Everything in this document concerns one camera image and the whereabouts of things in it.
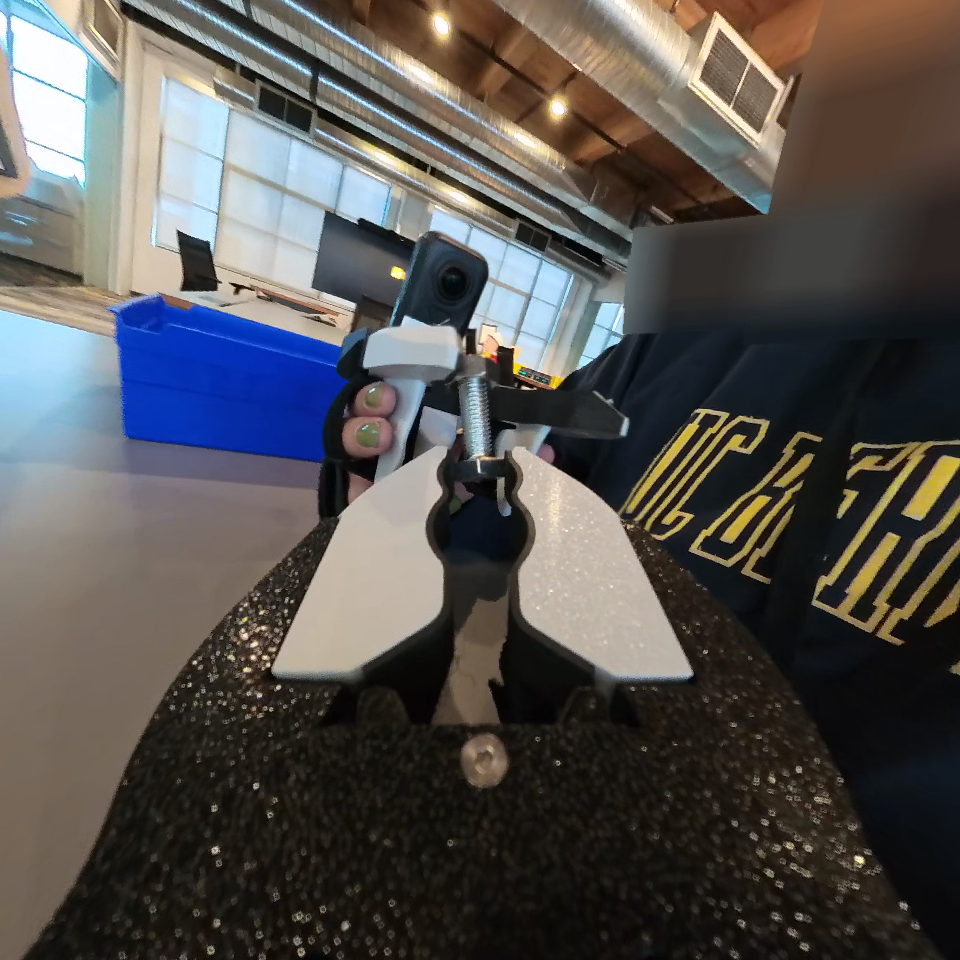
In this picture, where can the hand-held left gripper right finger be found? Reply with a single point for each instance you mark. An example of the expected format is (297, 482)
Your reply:
(600, 592)

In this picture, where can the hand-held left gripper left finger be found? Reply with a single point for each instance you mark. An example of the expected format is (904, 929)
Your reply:
(375, 585)

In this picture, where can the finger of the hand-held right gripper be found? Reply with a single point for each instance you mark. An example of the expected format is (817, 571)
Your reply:
(409, 349)
(559, 411)

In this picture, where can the silver hex nut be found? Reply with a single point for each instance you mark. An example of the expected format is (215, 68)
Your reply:
(476, 369)

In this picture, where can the silver bolt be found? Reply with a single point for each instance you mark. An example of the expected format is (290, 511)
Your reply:
(474, 420)

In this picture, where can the blue plastic bin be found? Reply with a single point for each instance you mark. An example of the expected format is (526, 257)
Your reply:
(225, 390)

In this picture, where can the person's right hand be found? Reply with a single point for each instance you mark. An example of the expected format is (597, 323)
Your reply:
(371, 435)

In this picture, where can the black monitor screen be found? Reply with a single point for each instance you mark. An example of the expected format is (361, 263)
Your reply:
(352, 262)

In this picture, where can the ceiling spot light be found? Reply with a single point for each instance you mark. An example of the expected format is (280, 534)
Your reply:
(441, 25)
(559, 107)

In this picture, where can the black office chair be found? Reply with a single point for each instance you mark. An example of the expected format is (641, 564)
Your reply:
(196, 262)

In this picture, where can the person's navy sweatshirt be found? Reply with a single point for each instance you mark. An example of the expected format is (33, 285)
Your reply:
(862, 697)

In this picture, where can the white vent grille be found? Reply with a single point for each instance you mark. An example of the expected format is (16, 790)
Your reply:
(739, 79)

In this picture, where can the silver ventilation duct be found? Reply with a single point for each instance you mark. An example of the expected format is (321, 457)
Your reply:
(450, 157)
(637, 45)

